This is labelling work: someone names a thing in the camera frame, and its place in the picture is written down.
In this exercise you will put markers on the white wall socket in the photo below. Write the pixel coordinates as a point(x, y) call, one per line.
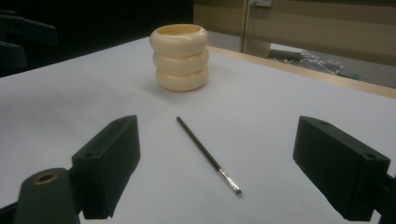
point(261, 2)

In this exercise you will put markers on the black curtain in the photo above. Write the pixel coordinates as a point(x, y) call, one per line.
point(93, 28)

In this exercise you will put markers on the grey tube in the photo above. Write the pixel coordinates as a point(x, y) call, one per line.
point(285, 54)

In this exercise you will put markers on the white table sheet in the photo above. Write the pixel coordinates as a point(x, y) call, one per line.
point(264, 105)

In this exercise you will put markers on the light wooden panel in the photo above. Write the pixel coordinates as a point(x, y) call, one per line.
point(253, 31)

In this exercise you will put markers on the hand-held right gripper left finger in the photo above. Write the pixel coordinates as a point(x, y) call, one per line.
point(106, 161)

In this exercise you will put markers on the cream ribbed round holder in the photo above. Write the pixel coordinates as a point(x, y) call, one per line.
point(181, 59)

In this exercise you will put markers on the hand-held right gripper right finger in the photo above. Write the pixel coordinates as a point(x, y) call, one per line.
point(336, 168)

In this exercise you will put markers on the thin dark paintbrush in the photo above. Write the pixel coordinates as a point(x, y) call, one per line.
point(202, 149)

